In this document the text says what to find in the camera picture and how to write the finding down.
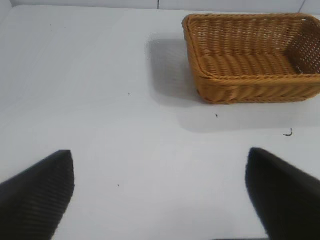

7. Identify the brown woven wicker basket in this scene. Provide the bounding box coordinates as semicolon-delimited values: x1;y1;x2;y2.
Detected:
183;12;320;105

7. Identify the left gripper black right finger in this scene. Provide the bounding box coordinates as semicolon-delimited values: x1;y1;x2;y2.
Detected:
244;147;320;240

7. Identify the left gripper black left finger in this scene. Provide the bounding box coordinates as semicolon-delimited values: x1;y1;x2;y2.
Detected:
0;149;76;240

